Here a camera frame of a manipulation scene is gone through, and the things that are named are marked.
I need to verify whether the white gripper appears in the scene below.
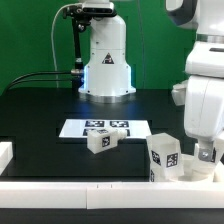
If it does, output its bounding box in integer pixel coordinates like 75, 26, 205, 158
184, 76, 224, 162

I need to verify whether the white marker sheet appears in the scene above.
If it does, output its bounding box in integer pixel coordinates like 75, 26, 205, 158
59, 119, 151, 139

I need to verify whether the black cable lower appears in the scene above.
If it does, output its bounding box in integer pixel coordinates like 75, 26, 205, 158
3, 77, 83, 96

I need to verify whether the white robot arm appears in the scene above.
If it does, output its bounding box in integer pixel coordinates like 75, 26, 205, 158
79, 0, 224, 162

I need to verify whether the white round stool seat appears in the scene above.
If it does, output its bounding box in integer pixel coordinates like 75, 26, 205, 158
149, 153, 216, 183

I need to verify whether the black cable upper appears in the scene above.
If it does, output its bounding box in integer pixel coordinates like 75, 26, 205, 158
3, 70, 83, 95

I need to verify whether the white cable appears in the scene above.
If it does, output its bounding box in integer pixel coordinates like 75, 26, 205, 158
50, 3, 81, 89

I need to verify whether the black cable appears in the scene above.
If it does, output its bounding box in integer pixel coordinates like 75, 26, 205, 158
3, 70, 83, 95
3, 77, 83, 96

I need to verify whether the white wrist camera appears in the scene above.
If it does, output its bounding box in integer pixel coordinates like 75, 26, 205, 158
171, 80, 188, 106

